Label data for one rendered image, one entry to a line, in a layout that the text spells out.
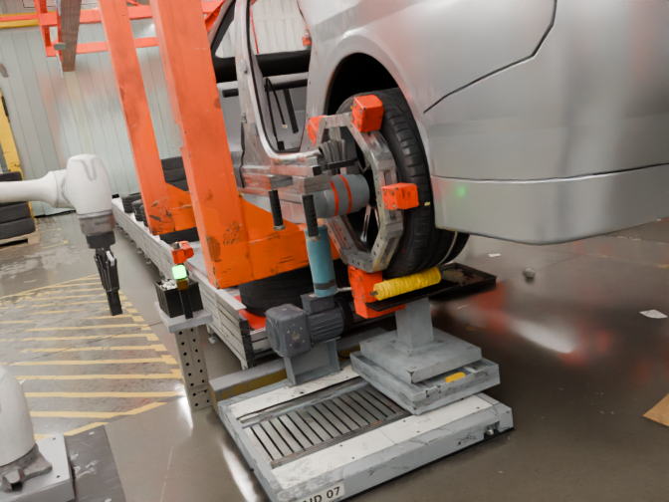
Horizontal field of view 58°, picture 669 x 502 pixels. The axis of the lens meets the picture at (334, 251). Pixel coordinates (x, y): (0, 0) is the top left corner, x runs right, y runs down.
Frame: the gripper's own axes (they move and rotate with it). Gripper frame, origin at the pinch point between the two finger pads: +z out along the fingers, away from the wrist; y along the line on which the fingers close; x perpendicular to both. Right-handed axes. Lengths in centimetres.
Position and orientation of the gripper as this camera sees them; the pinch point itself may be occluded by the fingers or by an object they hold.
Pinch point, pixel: (113, 302)
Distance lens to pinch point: 180.6
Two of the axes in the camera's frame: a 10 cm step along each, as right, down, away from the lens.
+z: 1.3, 9.7, 2.1
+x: 7.7, -2.3, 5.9
